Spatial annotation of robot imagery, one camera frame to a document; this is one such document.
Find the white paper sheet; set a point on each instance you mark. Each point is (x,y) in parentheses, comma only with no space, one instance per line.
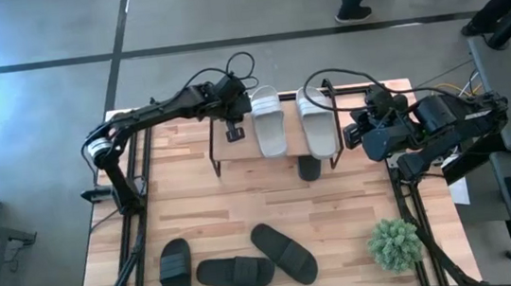
(459,193)

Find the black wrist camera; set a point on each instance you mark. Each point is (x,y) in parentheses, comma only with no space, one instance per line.
(232,88)
(379,97)

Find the wooden shelf with black legs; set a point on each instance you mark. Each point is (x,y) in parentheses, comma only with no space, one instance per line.
(292,129)

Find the green artificial plant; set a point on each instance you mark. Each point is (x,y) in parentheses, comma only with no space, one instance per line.
(395,246)

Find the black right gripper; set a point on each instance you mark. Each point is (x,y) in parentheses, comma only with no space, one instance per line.
(377,120)

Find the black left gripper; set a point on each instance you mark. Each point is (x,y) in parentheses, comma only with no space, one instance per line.
(233,109)

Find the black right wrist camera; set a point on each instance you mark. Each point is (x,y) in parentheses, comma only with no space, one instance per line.
(379,97)

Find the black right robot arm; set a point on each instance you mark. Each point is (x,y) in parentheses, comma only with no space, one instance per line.
(438,119)

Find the grey slide sandal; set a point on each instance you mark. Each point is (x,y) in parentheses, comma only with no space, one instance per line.
(319,136)
(270,136)

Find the black arm base box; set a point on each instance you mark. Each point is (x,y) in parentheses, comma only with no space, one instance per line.
(97,195)

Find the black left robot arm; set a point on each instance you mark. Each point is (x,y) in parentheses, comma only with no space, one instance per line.
(152,111)

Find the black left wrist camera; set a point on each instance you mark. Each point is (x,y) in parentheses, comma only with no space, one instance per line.
(232,88)

